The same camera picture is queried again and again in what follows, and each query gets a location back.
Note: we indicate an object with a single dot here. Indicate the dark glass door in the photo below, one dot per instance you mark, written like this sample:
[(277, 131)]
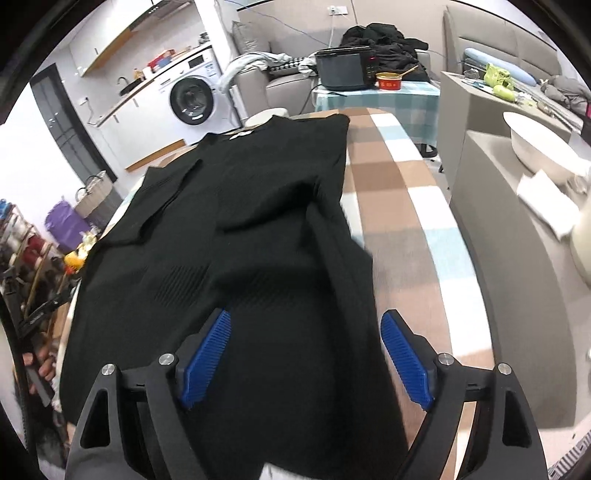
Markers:
[(64, 120)]

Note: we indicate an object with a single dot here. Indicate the person's left hand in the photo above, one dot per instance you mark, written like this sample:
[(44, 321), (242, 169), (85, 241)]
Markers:
[(42, 367)]

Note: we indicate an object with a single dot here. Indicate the small table with checkered cloth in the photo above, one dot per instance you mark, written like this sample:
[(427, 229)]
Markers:
[(392, 108)]

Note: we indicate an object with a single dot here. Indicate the checkered brown blue blanket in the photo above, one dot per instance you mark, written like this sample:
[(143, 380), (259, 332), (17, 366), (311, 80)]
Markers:
[(397, 207)]

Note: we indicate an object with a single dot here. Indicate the white round stool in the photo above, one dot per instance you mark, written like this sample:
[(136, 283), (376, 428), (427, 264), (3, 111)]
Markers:
[(265, 116)]

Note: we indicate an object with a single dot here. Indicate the golden spoon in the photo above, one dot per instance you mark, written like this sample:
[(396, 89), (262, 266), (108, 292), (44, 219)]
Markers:
[(408, 70)]

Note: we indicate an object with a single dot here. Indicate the white grey cloth on sofa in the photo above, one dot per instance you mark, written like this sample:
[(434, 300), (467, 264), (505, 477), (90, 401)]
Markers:
[(244, 64)]

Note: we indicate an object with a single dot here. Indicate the black countertop cooker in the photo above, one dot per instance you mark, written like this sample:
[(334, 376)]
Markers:
[(341, 69)]

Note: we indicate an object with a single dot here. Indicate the white wall cabinet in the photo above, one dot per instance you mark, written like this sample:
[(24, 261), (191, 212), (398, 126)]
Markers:
[(120, 32)]

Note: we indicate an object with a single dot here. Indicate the purple bag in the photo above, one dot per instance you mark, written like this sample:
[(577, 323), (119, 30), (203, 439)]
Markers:
[(67, 226)]

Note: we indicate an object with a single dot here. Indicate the grey sofa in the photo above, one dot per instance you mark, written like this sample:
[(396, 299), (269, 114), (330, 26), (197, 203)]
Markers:
[(286, 87)]

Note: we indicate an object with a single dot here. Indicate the white kitchen counter cabinet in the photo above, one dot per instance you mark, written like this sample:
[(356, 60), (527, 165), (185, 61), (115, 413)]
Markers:
[(134, 115)]

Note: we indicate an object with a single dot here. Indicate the cluttered storage shelf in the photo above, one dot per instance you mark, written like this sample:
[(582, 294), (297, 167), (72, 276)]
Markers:
[(25, 249)]

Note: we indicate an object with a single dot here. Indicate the white basin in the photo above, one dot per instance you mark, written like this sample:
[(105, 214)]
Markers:
[(540, 147)]

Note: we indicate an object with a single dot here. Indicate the black knit top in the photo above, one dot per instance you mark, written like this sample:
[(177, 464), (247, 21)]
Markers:
[(258, 230)]

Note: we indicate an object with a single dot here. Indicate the pile of black clothes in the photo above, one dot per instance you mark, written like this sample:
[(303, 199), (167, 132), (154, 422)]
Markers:
[(392, 44)]

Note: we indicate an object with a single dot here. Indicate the grey padded headboard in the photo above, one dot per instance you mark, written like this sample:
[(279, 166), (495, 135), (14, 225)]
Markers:
[(498, 32)]

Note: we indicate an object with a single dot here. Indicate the white wall socket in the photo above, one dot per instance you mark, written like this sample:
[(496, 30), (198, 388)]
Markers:
[(338, 10)]

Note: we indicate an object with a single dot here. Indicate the grey crumpled clothing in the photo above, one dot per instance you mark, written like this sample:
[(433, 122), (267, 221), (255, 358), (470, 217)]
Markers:
[(565, 92)]

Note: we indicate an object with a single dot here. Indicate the black white checkered cushion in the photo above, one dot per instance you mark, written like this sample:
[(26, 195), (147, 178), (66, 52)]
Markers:
[(288, 64)]

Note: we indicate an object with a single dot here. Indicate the light blue pillow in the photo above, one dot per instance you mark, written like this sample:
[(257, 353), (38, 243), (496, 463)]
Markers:
[(521, 69)]

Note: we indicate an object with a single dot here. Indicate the red bowl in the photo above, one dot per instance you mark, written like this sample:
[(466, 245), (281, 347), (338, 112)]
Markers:
[(388, 83)]

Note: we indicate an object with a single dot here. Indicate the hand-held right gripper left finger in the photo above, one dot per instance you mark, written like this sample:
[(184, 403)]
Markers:
[(205, 360)]

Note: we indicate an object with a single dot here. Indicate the white washing machine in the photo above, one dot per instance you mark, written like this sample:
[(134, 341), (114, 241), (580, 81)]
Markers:
[(194, 99)]

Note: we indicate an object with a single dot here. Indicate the yellow toy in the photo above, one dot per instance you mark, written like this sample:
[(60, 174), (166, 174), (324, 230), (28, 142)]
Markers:
[(75, 261)]

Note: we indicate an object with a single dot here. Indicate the white folded paper towel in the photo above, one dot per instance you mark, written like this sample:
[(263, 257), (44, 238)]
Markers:
[(545, 203)]

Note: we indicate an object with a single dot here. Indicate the woven storage basket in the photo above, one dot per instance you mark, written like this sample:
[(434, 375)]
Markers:
[(94, 196)]

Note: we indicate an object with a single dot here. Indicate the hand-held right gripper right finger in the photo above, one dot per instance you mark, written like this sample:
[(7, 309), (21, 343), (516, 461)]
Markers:
[(406, 360)]

